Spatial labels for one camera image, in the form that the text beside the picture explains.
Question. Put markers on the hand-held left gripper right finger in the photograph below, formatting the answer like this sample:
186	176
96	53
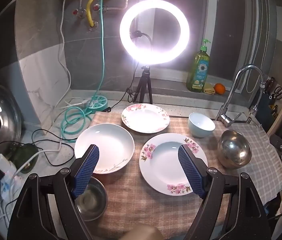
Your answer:
189	172

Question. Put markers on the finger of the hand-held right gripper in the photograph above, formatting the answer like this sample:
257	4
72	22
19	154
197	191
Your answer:
278	143

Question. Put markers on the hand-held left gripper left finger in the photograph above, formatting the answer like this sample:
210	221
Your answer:
88	170

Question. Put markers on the large pink floral plate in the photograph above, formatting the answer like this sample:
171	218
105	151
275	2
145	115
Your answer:
166	165

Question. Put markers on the steel bowl with red outside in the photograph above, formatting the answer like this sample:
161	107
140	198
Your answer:
93	200

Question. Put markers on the white plate with branch print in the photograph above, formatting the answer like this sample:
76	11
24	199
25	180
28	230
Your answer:
106	142

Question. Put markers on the plain steel bowl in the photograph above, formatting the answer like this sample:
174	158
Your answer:
233	147

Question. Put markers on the light blue ceramic bowl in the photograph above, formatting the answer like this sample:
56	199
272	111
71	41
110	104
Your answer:
201	125

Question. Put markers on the small pink floral plate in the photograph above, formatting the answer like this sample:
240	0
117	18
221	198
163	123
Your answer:
144	120

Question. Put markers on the grey checked cloth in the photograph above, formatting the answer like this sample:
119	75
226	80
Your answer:
263	170

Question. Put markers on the dark knife block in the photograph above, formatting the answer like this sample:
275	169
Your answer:
268	102

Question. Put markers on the black scissors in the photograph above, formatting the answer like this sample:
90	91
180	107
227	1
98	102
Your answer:
278	92

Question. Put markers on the pink plaid cloth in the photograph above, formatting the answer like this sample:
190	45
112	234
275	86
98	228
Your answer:
131	205

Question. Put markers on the dark green glass dish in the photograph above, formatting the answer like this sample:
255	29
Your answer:
24	155

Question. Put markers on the round teal power strip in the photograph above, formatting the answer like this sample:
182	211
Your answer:
98	102

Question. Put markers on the chrome faucet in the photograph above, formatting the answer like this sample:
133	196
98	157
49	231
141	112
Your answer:
227	97

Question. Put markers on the white power strip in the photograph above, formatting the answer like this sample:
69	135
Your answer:
10	185

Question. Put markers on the orange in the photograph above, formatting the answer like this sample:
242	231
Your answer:
219	89

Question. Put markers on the white charger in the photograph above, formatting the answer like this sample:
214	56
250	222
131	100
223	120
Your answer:
4	162

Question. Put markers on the yellow sponge cloth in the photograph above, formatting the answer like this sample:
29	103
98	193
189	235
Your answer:
208	89

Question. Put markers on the steel pot lid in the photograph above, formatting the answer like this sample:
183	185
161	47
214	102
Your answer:
3	120

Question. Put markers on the green dish soap bottle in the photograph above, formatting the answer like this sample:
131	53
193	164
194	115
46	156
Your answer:
198	72

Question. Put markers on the black tripod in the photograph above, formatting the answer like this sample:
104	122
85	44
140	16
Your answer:
146	80

